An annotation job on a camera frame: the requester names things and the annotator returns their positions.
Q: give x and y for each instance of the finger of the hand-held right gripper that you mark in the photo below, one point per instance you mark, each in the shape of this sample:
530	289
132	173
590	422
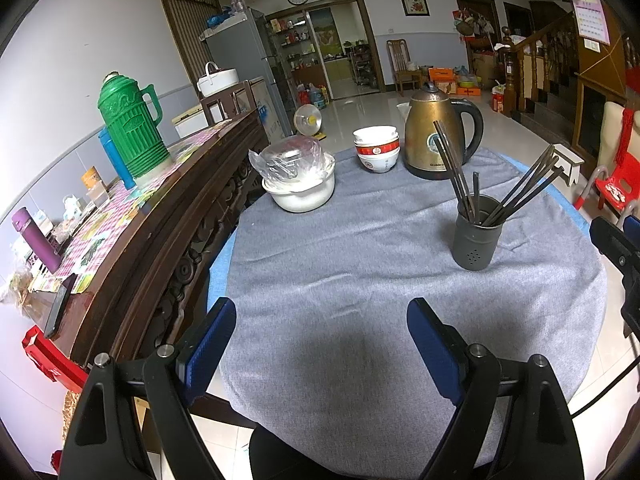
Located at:
612	245
634	230

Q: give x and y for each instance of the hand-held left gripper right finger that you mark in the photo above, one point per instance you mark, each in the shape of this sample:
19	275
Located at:
435	355

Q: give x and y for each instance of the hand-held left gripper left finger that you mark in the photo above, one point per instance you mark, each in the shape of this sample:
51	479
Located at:
205	355

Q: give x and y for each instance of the grey metal chopstick holder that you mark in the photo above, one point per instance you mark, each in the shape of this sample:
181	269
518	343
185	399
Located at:
475	245

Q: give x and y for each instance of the bundle of dark chopsticks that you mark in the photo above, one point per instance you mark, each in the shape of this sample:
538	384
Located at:
475	195

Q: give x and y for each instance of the red child chair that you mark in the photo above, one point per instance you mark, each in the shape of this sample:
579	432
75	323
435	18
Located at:
617	190

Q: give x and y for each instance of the blue tablecloth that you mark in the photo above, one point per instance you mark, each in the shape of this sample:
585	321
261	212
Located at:
217	275

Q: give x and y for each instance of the red tassel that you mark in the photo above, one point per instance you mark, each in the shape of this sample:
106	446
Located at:
625	135

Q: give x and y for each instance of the small white stool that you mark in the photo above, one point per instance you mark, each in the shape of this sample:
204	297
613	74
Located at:
567	157

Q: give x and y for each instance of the beige sofa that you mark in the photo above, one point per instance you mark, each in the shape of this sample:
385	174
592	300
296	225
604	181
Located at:
607	135

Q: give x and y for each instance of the grey tablecloth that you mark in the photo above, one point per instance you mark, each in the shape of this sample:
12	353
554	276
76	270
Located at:
350	260

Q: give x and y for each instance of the dark wooden sideboard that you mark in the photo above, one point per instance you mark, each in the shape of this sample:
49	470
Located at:
150	240

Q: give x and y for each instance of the woven basket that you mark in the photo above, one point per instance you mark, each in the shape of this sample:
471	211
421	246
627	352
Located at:
71	415

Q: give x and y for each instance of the black phone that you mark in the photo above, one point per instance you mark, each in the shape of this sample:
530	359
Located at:
60	305

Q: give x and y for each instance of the red box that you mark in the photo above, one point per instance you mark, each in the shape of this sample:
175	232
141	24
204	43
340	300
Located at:
50	360

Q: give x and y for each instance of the checkered table cover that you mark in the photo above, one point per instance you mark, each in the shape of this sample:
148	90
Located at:
100	220

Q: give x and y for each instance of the wooden stair railing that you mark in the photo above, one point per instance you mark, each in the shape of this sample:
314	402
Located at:
540	60

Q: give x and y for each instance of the small orange-topped box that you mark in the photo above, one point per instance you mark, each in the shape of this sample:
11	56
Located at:
94	182

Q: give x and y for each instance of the purple bottle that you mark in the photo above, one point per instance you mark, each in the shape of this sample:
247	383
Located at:
35	240

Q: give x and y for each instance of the blue bottle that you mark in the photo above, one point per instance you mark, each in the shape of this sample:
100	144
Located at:
117	160

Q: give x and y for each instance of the clear plastic bag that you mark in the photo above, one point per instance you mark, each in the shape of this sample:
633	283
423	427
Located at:
290	155

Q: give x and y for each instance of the gold electric kettle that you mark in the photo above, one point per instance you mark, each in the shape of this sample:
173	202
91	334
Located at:
425	125

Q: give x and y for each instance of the cream box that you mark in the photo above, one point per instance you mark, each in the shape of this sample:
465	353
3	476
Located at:
190	121

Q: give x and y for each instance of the green thermos jug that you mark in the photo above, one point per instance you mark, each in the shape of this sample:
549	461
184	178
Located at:
132	130

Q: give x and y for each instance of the orange cardboard box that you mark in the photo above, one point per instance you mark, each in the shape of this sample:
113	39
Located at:
445	77

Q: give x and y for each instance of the white cup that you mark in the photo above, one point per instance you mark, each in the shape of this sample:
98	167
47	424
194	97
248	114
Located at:
403	110

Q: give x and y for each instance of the small white fan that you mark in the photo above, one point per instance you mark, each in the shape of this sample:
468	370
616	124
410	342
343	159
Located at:
307	121

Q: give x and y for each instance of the dark wooden stand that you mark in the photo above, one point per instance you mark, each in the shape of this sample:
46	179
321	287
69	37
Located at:
227	97

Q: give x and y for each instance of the wooden chair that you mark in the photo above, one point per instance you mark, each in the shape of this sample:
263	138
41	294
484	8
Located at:
400	60

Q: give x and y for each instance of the grey refrigerator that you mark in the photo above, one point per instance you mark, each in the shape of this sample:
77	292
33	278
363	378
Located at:
240	50

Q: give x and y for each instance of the wooden display shelf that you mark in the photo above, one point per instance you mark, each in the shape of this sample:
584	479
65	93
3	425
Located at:
295	45

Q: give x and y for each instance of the brown door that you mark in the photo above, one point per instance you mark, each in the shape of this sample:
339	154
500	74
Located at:
187	25

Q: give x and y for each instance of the pink wall calendar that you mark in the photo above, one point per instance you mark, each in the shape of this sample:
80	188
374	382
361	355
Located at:
592	20

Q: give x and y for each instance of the framed wall picture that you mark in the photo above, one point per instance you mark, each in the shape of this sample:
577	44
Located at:
414	2

